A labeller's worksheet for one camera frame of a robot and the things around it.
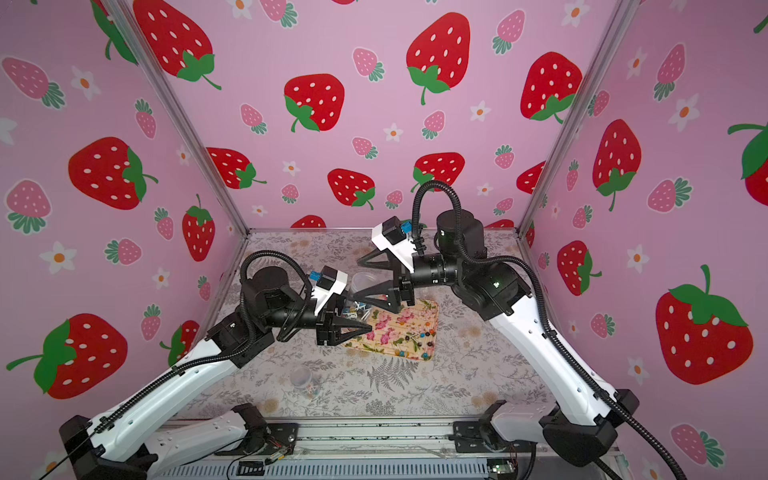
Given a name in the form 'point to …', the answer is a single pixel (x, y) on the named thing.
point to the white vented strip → (327, 469)
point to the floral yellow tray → (388, 335)
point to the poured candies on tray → (418, 342)
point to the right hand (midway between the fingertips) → (357, 285)
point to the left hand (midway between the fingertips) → (370, 317)
